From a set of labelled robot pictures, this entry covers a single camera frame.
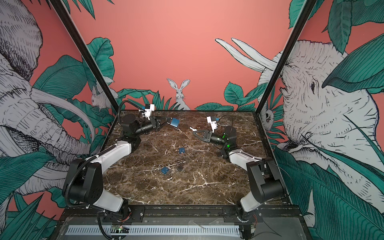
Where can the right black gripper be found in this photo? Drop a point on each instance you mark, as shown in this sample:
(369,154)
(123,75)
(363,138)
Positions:
(209,138)

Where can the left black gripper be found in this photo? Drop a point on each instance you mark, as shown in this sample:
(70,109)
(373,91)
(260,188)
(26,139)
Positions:
(157,121)

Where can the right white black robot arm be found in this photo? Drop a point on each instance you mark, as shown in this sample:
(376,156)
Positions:
(265,179)

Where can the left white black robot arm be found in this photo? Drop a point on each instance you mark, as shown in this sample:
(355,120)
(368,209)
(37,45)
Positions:
(84,186)

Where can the blue padlock front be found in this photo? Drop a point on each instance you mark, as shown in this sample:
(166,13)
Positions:
(165,170)

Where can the small green circuit board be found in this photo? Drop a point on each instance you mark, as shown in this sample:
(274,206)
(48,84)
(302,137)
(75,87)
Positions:
(120,230)

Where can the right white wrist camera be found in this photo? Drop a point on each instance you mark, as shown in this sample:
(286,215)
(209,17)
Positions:
(213,121)

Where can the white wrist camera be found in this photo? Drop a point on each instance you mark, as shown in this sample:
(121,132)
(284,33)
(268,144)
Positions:
(213,121)
(147,110)

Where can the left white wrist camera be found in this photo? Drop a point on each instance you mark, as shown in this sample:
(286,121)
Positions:
(147,110)

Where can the white slotted cable duct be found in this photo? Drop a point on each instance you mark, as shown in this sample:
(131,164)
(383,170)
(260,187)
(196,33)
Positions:
(154,230)

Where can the black front mounting rail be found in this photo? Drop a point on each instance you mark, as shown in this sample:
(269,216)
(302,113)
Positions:
(229,213)

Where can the left black frame post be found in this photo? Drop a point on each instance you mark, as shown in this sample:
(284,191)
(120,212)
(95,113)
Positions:
(71,28)

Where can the black frame post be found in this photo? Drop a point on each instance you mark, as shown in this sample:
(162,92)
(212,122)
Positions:
(71,28)
(299,25)

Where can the right black frame post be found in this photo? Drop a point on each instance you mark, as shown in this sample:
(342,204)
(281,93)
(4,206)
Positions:
(299,25)

